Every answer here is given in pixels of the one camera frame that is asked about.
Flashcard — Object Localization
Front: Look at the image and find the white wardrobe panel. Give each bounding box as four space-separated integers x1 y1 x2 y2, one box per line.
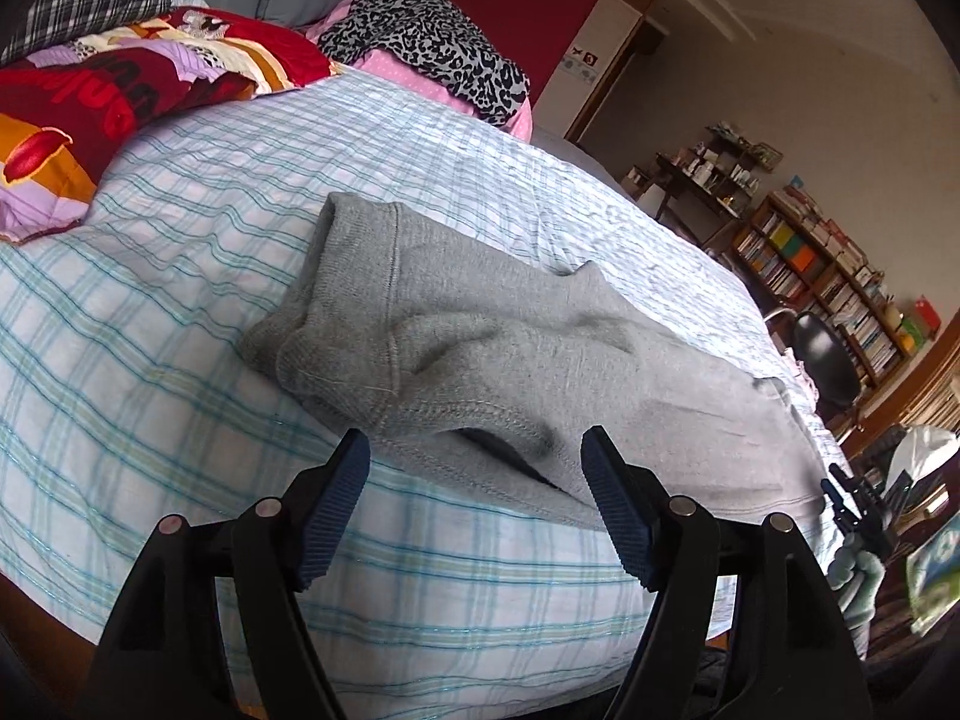
559 0 655 142

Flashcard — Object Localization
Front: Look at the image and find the black chair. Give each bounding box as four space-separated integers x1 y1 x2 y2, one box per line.
765 307 863 422

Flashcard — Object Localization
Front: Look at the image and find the green printed box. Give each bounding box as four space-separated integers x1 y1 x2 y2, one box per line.
904 514 960 631

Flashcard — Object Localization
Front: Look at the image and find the leopard print cloth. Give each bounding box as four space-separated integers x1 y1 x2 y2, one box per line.
316 0 533 128

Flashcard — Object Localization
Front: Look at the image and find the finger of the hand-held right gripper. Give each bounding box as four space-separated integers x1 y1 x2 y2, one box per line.
820 476 860 535
844 461 886 511

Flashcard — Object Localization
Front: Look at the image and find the white plastic bag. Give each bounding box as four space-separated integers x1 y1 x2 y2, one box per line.
883 424 960 500

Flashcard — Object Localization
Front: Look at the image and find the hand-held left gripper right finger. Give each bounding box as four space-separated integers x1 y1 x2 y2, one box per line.
581 426 875 720

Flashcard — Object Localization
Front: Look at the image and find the person's right hand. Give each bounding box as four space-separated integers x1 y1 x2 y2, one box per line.
829 536 890 622

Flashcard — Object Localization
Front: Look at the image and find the grey sweatshirt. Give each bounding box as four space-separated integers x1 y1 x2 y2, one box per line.
238 191 830 533

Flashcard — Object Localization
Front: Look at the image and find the wooden bookshelf with books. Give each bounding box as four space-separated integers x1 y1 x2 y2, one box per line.
731 180 944 391

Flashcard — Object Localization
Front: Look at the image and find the wooden door frame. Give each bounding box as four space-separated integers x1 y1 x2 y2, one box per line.
840 326 960 455

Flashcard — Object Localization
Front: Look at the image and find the grey mattress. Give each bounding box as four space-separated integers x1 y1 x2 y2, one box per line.
531 126 627 197

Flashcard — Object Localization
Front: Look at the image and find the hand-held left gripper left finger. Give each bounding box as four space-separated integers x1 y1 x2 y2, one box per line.
79 429 372 720

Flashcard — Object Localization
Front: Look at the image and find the red patterned pillow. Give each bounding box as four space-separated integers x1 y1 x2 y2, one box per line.
0 6 346 245

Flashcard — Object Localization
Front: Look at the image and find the wooden desk with shelf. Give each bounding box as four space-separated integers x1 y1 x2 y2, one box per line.
626 122 785 242

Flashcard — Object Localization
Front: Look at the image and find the bed with plaid sheet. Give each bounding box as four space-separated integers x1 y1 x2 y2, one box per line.
0 64 863 720

